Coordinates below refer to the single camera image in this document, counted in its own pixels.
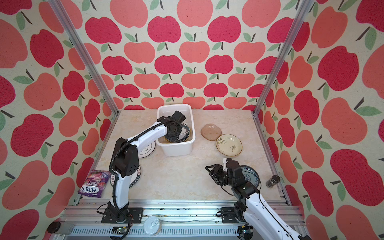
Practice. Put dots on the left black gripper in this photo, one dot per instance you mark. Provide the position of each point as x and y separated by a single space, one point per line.
175 138

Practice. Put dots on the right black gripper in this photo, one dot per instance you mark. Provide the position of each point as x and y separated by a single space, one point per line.
217 169

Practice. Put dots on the white plate green red rim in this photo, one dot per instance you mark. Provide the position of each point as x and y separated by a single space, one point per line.
177 133

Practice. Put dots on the cream plate with plant drawing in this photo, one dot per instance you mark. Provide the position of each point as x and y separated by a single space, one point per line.
229 145

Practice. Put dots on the white plate black flower outline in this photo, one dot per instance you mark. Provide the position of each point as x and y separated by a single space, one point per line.
148 150

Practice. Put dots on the white plate green text rim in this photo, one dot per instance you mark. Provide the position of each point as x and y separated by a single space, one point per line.
135 178

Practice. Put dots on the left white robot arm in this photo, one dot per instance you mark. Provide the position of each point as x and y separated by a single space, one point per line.
125 159

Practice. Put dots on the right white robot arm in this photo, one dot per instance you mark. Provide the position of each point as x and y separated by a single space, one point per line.
251 207

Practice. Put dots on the white plastic bin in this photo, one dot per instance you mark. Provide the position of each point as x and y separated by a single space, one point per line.
183 148

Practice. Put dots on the blue patterned plate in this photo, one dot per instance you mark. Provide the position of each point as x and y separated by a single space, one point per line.
251 175

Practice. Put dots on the pink ribbed glass plate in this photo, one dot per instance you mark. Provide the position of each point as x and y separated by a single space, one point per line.
211 132

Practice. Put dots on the small metal cylinder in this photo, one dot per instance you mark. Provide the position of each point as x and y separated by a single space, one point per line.
273 181

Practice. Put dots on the purple snack bag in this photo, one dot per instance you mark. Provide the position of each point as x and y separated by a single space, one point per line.
95 184

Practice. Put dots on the black round knob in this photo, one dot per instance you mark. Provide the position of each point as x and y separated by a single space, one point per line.
54 227

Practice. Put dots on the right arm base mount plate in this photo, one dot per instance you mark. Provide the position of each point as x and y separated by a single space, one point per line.
231 216

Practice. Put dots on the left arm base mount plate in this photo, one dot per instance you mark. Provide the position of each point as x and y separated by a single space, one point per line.
113 216

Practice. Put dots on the right aluminium frame post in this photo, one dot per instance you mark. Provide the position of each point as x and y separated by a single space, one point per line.
298 21

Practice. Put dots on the aluminium frame post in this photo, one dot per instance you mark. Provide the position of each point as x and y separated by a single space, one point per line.
70 29
298 21

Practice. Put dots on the left aluminium frame post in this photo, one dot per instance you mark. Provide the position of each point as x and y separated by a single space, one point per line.
70 29

